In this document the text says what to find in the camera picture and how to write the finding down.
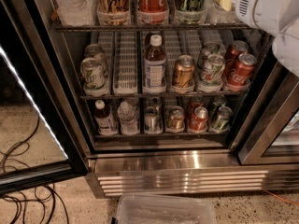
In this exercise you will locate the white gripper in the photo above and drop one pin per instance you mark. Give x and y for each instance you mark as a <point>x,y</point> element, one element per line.
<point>246,4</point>

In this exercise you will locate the clear water bottle white cap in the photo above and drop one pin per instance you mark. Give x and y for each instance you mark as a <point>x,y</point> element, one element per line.
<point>219,15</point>

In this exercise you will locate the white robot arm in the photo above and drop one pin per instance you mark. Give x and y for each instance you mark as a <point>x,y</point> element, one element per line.
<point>285,47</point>

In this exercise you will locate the gold can middle shelf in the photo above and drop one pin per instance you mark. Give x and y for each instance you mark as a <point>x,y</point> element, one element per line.
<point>183,71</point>

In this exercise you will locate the brown tea bottle middle shelf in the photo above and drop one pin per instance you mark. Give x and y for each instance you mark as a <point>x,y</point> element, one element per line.
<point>154,61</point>

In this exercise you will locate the brown tea bottle shelf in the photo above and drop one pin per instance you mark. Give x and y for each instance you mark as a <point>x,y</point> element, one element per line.
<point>154,61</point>
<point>105,119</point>

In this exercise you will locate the rear green can bottom shelf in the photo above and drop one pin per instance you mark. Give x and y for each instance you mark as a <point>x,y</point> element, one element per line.
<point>215,103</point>

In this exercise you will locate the stainless steel fridge body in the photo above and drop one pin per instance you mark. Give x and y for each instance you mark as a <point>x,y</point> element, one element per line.
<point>168,162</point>

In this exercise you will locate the rear red can bottom shelf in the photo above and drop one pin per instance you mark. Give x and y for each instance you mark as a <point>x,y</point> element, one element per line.
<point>194,102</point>

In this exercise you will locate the rear silver can bottom shelf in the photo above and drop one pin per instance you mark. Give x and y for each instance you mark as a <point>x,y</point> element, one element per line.
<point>156,102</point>

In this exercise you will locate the silver can shelf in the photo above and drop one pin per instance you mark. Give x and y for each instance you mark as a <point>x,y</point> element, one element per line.
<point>156,102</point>
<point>152,120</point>

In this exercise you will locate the empty white shelf tray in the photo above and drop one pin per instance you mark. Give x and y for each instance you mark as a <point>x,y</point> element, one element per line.
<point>125,64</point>

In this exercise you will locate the gold can bottom shelf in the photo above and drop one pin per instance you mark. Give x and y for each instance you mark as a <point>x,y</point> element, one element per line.
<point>176,118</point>

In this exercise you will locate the top left water bottle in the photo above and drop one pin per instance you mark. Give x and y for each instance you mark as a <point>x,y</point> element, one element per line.
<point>76,12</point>

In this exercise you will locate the closed right fridge door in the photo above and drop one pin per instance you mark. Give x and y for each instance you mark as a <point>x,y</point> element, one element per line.
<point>267,143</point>

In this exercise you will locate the small water bottle bottom shelf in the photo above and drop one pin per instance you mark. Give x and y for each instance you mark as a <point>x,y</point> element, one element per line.
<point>128,120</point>

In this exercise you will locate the brown tea bottle bottom shelf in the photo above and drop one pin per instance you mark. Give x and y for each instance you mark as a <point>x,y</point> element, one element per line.
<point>105,119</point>

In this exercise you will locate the open glass fridge door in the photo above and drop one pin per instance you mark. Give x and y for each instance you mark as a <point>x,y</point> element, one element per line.
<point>18,72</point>

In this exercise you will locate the rear red cola can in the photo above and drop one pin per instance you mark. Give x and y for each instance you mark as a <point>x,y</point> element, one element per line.
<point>234,50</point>

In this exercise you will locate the rear white green can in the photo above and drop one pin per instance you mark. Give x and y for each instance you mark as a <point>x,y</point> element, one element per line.
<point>208,49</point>

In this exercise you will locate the white green can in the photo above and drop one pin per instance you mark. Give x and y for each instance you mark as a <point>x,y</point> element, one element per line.
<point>208,49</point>
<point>212,69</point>

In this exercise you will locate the front white green can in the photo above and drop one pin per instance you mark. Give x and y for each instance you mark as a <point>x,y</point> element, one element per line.
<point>212,69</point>

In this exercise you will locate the front red cola can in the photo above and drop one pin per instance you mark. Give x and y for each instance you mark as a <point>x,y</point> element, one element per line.
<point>242,69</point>

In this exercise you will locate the rear green 7up can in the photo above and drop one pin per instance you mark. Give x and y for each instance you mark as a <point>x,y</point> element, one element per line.
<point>97,52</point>

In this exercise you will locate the green 7up can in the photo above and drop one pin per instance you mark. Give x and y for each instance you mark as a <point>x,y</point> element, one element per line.
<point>97,52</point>
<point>93,74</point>

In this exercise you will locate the front green 7up can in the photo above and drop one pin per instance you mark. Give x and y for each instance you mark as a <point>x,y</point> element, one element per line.
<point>93,74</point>

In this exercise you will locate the clear plastic bin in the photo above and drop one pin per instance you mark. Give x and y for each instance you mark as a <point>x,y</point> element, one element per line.
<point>161,209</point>

